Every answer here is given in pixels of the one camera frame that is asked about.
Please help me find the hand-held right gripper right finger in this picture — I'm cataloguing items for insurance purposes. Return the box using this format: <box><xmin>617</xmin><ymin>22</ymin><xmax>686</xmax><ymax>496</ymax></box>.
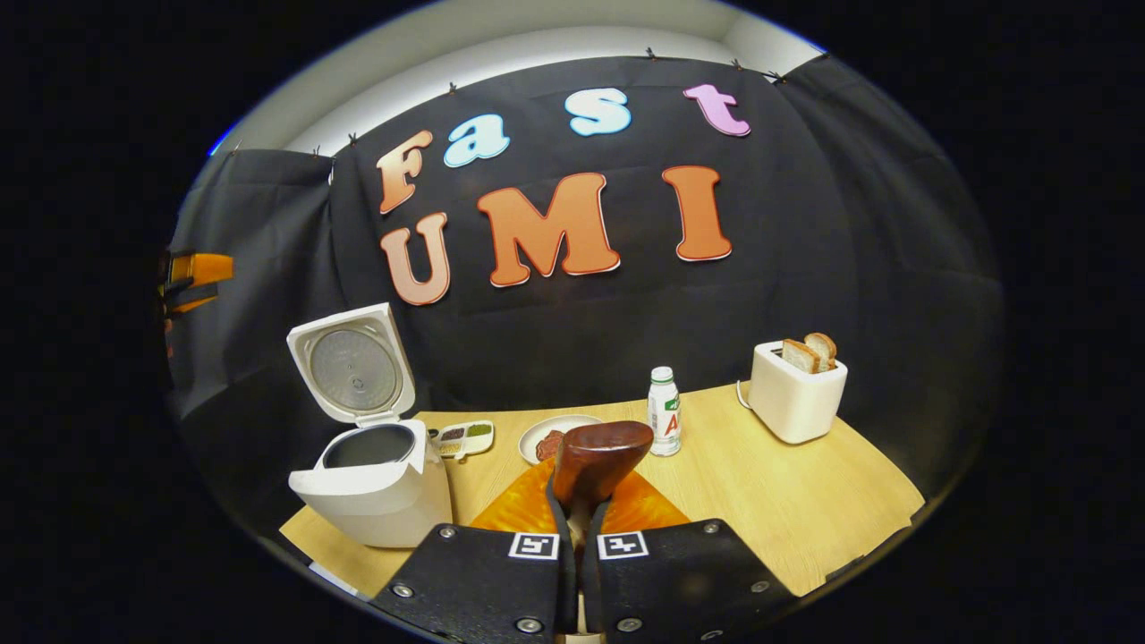
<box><xmin>580</xmin><ymin>470</ymin><xmax>797</xmax><ymax>640</ymax></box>

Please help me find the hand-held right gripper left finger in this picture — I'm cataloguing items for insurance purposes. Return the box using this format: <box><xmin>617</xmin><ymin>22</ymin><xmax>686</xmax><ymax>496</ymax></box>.
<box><xmin>369</xmin><ymin>461</ymin><xmax>578</xmax><ymax>640</ymax></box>

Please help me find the white rice cooker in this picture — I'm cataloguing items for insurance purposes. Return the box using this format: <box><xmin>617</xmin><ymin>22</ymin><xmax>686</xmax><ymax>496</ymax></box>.
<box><xmin>286</xmin><ymin>302</ymin><xmax>454</xmax><ymax>548</ymax></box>

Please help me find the brown wooden spoon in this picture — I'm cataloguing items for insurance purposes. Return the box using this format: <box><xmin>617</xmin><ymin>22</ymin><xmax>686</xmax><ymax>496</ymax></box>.
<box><xmin>552</xmin><ymin>420</ymin><xmax>655</xmax><ymax>547</ymax></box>

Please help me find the white compartment grain tray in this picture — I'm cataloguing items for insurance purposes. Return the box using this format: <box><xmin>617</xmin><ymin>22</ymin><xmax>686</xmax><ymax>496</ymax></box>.
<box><xmin>429</xmin><ymin>420</ymin><xmax>495</xmax><ymax>461</ymax></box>

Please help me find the white milk bottle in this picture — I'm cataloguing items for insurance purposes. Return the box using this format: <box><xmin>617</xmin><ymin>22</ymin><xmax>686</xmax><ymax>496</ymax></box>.
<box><xmin>647</xmin><ymin>366</ymin><xmax>683</xmax><ymax>457</ymax></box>

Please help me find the beige round plate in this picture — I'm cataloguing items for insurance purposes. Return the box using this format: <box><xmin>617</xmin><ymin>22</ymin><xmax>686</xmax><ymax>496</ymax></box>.
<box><xmin>519</xmin><ymin>414</ymin><xmax>605</xmax><ymax>466</ymax></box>

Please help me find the white toaster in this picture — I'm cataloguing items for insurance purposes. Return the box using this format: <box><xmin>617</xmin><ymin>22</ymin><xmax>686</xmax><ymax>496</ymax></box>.
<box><xmin>738</xmin><ymin>340</ymin><xmax>849</xmax><ymax>445</ymax></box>

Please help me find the black backdrop cloth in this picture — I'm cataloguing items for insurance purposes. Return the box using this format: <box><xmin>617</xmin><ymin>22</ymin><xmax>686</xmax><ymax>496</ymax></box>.
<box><xmin>161</xmin><ymin>55</ymin><xmax>1007</xmax><ymax>538</ymax></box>

